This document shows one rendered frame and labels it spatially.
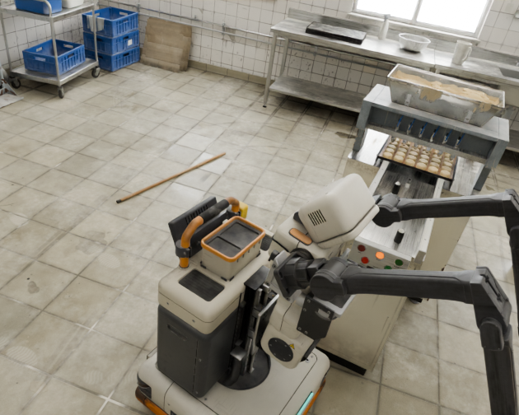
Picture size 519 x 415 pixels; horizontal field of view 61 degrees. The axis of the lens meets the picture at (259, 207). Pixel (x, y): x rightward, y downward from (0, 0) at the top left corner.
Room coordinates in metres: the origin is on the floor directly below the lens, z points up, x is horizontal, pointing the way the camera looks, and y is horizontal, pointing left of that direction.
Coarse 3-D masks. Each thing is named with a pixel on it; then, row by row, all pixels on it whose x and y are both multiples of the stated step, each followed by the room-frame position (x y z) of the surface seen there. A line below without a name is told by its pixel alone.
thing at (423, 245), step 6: (438, 180) 2.04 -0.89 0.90; (438, 186) 1.98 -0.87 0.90; (438, 192) 1.92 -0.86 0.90; (426, 222) 1.62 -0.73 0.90; (432, 222) 1.63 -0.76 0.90; (426, 228) 1.58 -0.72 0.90; (426, 234) 1.54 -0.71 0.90; (420, 240) 1.52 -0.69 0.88; (426, 240) 1.49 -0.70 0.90; (420, 246) 1.44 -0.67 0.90; (426, 246) 1.45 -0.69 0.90; (420, 252) 1.40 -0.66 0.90; (426, 252) 1.40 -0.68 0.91; (414, 258) 1.43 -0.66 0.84; (420, 258) 1.41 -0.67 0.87
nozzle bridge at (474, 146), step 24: (384, 96) 2.36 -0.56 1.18; (360, 120) 2.25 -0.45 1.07; (384, 120) 2.29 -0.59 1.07; (408, 120) 2.25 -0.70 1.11; (432, 120) 2.13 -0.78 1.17; (456, 120) 2.18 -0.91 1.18; (504, 120) 2.29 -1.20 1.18; (360, 144) 2.34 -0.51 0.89; (432, 144) 2.15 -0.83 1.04; (480, 144) 2.12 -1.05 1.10; (504, 144) 2.01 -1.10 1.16; (480, 168) 2.19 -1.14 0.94
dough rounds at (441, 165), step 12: (396, 144) 2.35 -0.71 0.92; (408, 144) 2.38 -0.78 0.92; (384, 156) 2.19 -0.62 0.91; (396, 156) 2.19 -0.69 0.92; (408, 156) 2.21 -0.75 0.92; (420, 156) 2.25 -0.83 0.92; (432, 156) 2.28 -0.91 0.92; (444, 156) 2.32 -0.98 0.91; (420, 168) 2.12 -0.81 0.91; (432, 168) 2.12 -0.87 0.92; (444, 168) 2.15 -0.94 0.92
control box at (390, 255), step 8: (360, 240) 1.50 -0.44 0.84; (368, 240) 1.51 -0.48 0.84; (352, 248) 1.50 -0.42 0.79; (368, 248) 1.48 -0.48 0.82; (376, 248) 1.47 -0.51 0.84; (384, 248) 1.47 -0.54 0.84; (352, 256) 1.49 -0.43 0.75; (360, 256) 1.48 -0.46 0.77; (368, 256) 1.47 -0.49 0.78; (384, 256) 1.45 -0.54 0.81; (392, 256) 1.44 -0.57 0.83; (400, 256) 1.44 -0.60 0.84; (408, 256) 1.44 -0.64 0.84; (360, 264) 1.48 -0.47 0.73; (368, 264) 1.47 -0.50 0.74; (376, 264) 1.46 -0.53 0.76; (384, 264) 1.45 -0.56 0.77; (392, 264) 1.44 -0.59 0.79; (408, 264) 1.42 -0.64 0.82
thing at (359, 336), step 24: (384, 192) 1.93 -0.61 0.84; (408, 192) 1.97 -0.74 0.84; (432, 192) 2.02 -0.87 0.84; (384, 240) 1.52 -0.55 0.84; (408, 240) 1.55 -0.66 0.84; (360, 312) 1.48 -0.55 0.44; (384, 312) 1.45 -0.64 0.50; (336, 336) 1.50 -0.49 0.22; (360, 336) 1.47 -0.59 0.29; (384, 336) 1.43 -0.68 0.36; (336, 360) 1.52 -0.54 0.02; (360, 360) 1.45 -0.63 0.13
